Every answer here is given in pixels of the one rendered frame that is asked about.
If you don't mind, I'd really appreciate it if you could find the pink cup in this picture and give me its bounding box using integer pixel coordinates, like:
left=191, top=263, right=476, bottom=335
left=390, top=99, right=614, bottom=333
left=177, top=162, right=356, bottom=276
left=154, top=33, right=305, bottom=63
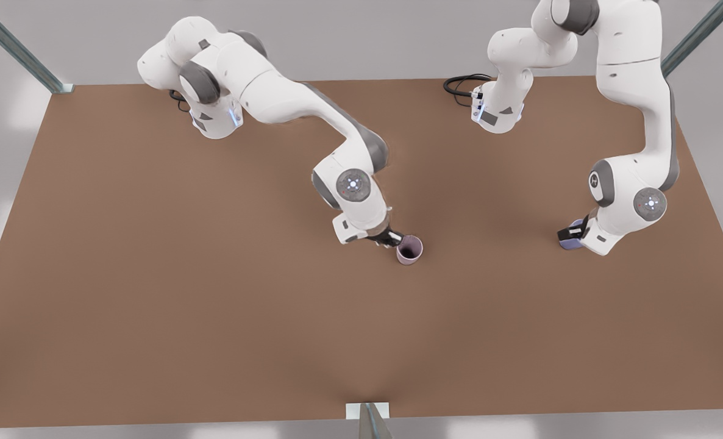
left=396, top=235, right=424, bottom=266

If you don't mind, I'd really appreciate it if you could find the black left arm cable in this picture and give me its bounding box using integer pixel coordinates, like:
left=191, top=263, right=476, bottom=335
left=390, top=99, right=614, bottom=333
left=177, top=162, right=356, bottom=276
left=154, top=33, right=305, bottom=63
left=443, top=74, right=493, bottom=108

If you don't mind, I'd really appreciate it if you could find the silver frame post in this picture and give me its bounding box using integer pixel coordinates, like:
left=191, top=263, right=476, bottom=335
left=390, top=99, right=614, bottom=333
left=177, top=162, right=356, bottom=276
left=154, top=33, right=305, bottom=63
left=0, top=0, right=75, bottom=95
left=661, top=0, right=723, bottom=78
left=346, top=402, right=393, bottom=439

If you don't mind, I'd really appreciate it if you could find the purple cup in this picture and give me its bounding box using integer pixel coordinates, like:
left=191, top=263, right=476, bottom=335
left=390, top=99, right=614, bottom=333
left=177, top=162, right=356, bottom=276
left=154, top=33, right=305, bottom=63
left=559, top=219, right=585, bottom=251

